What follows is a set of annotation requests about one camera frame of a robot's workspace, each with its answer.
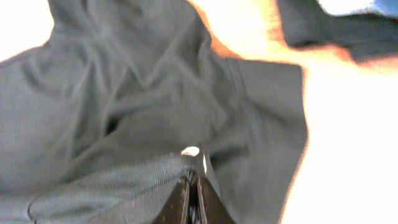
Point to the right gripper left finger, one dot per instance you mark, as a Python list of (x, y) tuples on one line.
[(175, 210)]

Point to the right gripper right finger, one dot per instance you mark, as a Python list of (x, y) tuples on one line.
[(211, 210)]

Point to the black t-shirt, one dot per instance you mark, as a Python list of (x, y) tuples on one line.
[(127, 99)]

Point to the black garment in pile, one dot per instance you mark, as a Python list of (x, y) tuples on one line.
[(364, 36)]

